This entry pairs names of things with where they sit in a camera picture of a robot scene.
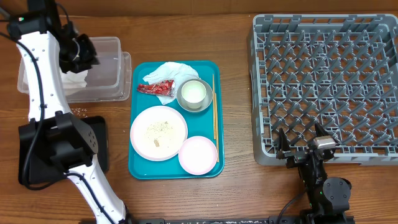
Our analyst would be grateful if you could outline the wooden chopstick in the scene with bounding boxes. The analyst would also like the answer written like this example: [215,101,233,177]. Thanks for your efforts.
[212,74,216,140]
[214,93,220,163]

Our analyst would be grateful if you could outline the red snack wrapper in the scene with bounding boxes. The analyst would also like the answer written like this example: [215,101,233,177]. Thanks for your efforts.
[137,80,175,97]

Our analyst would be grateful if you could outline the white cup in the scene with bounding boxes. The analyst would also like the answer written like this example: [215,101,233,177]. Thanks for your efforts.
[182,80,206,110]

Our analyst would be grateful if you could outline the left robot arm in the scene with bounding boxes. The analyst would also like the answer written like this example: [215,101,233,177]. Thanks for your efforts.
[4,0,134,223]

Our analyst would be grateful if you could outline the scattered rice grains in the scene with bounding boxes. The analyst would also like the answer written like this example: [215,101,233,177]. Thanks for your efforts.
[71,107,88,118]

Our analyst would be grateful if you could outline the black tray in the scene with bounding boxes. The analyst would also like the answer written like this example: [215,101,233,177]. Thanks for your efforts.
[18,113,109,184]

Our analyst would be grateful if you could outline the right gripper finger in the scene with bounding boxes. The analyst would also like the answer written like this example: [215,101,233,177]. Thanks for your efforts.
[314,123,333,140]
[276,128,290,159]

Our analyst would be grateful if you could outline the teal serving tray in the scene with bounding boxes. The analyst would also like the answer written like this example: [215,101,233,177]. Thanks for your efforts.
[128,60,225,180]

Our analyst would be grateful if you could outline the white napkin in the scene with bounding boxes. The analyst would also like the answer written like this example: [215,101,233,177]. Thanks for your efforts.
[143,62,200,105]
[60,70,88,96]

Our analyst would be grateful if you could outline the large white plate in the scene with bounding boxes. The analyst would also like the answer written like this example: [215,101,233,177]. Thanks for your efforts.
[130,106,188,162]

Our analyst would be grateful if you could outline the clear plastic bin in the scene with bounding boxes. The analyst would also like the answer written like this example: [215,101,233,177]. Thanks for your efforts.
[17,36,132,105]

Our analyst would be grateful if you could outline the grey dishwasher rack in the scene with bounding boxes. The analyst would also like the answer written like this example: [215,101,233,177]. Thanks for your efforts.
[248,14,397,166]

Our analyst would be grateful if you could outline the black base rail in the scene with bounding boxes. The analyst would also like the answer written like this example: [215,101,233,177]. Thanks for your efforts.
[77,215,355,224]

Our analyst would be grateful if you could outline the grey bowl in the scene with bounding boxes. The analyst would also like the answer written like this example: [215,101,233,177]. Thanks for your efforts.
[177,79,212,113]

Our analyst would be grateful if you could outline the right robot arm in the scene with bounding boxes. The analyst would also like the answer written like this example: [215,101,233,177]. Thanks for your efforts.
[275,123,355,224]

